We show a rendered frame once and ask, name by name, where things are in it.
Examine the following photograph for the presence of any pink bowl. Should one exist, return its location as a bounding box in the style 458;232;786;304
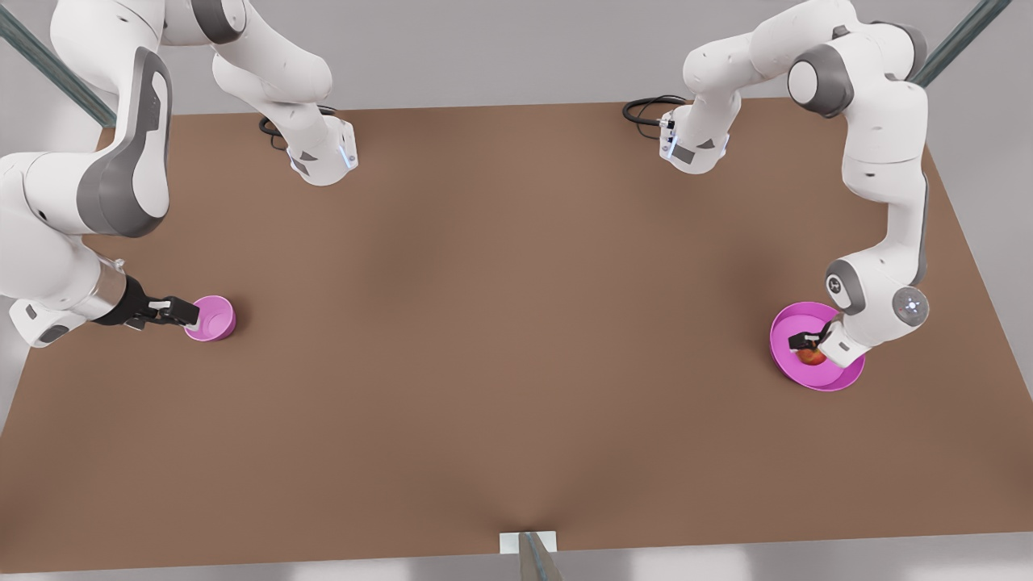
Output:
184;295;236;342

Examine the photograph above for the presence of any black cable loop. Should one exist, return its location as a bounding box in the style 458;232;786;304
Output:
258;105;338;151
622;95;689;142

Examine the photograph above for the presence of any pink plate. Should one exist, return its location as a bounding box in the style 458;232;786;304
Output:
769;302;866;393

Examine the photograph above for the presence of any silver frame post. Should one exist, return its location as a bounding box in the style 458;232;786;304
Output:
0;8;117;128
500;531;563;581
914;0;1014;88

